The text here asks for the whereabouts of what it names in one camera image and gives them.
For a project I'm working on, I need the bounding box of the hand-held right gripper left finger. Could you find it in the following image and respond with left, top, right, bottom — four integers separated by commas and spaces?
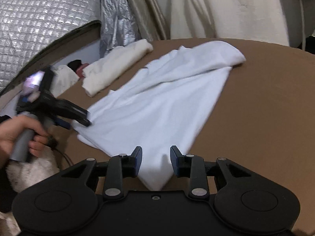
60, 146, 143, 201

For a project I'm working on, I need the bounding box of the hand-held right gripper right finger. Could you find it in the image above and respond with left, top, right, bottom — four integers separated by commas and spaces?
170, 146, 253, 199

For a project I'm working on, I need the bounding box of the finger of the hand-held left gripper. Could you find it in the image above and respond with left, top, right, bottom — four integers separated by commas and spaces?
55, 117, 73, 130
53, 98, 92, 127

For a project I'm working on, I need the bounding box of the cream fleece garment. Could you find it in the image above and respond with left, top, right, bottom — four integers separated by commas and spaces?
81, 39, 153, 97

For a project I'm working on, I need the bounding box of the white shirt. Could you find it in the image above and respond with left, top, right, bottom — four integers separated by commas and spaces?
74, 41, 246, 192

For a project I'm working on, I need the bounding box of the person's left hand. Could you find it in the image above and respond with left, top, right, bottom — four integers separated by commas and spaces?
0, 115, 49, 168

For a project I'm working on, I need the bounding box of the white crumpled cloth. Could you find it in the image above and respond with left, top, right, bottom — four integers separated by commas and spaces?
52, 64, 80, 97

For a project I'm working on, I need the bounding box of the black cloth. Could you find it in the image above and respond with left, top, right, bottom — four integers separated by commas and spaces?
68, 59, 83, 71

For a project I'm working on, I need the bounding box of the brown window sill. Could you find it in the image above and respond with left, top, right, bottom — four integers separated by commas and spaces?
0, 21, 102, 111

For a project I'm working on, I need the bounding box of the person's white fuzzy clothing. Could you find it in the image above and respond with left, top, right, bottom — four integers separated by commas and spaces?
0, 149, 61, 236

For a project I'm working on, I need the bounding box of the silver quilted insulation sheet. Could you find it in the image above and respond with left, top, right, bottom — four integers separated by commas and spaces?
0, 0, 101, 92

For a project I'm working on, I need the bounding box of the beige curtain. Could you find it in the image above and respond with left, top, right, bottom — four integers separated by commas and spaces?
118, 0, 170, 41

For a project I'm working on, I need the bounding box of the cream cloth draped on chair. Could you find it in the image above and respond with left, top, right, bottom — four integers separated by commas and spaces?
170, 0, 290, 47

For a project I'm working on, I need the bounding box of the black cable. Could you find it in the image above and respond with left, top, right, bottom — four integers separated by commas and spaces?
48, 138, 75, 169

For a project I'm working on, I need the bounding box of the white cable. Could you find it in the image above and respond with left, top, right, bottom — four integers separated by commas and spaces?
296, 0, 309, 52

